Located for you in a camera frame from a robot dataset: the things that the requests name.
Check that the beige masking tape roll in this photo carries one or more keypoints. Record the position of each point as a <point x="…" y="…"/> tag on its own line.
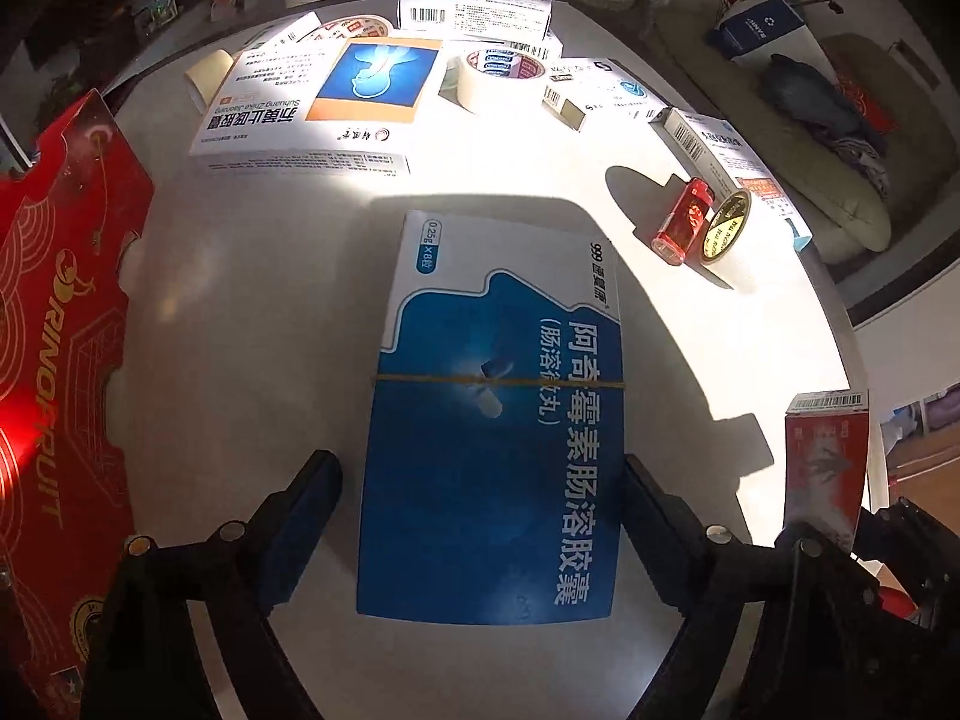
<point x="210" y="71"/>

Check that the white blue paper bag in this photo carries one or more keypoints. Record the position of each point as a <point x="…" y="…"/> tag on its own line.
<point x="765" y="22"/>

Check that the tape roll black-gold core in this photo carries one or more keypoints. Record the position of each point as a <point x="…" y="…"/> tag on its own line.
<point x="727" y="229"/>

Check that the olive green sofa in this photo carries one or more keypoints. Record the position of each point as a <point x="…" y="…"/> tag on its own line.
<point x="847" y="217"/>

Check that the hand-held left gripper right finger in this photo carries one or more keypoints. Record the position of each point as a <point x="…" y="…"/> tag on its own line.
<point x="660" y="532"/>

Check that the small red shiny packet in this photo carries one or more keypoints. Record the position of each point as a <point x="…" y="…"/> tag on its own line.
<point x="682" y="221"/>

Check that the white medicine box green logo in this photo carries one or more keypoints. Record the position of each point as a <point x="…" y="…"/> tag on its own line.
<point x="607" y="86"/>

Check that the red cardboard box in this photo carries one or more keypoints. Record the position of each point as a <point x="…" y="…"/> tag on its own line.
<point x="67" y="315"/>

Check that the large red-print tape roll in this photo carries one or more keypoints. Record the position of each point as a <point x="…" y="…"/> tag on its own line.
<point x="349" y="26"/>

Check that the red gold-print cushion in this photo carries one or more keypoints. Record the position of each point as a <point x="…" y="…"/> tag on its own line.
<point x="862" y="97"/>

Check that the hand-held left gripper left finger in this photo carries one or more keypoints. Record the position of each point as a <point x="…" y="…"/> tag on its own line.
<point x="296" y="532"/>

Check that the white tape roll blue-red core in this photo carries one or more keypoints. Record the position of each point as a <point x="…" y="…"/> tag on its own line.
<point x="502" y="71"/>

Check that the pile of blue clothes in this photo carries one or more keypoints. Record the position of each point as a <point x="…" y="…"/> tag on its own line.
<point x="825" y="105"/>

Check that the white medicine box blue logo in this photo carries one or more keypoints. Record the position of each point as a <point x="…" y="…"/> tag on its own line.
<point x="502" y="15"/>

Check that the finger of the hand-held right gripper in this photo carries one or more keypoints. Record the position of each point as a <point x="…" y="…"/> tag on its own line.
<point x="919" y="547"/>

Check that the white medicine box orange label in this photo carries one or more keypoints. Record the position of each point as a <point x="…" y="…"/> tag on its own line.
<point x="720" y="157"/>

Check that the red white medicine box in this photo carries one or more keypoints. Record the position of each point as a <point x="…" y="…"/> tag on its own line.
<point x="825" y="465"/>

